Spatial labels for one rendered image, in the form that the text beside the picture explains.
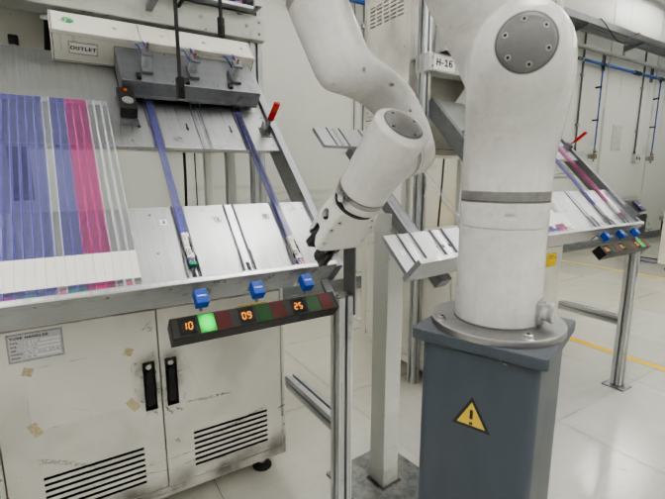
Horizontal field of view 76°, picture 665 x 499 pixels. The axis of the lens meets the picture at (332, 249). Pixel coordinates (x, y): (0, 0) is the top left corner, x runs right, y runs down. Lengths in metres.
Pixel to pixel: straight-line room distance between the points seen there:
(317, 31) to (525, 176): 0.35
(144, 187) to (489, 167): 2.38
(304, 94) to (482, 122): 2.63
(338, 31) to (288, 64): 2.48
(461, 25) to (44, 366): 1.07
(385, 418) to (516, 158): 0.90
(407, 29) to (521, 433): 1.67
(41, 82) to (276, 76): 2.06
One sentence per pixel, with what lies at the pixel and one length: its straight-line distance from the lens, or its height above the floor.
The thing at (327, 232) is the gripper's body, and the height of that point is 0.83.
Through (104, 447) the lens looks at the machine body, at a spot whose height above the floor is 0.26.
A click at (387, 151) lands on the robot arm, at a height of 0.95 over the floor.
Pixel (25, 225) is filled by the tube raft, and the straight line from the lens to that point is 0.90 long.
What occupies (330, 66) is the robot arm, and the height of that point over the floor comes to 1.07.
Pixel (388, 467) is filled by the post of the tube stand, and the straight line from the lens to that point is 1.42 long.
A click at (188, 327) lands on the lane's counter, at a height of 0.66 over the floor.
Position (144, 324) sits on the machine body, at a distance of 1.16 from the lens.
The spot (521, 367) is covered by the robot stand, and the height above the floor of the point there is 0.68.
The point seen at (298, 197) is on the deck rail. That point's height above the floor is 0.86.
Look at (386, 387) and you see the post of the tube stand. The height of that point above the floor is 0.33.
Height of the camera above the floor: 0.92
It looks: 10 degrees down
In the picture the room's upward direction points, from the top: straight up
